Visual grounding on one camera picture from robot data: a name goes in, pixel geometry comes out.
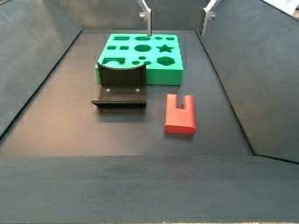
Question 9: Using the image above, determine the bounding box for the red square-circle forked object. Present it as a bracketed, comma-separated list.
[164, 94, 196, 135]

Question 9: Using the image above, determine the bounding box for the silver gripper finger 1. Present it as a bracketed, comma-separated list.
[136, 0, 152, 36]
[200, 0, 218, 35]

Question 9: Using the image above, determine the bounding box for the black curved fixture stand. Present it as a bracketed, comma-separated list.
[90, 64, 146, 107]

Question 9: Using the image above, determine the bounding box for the green shape-sorter block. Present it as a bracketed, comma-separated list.
[97, 33, 182, 86]

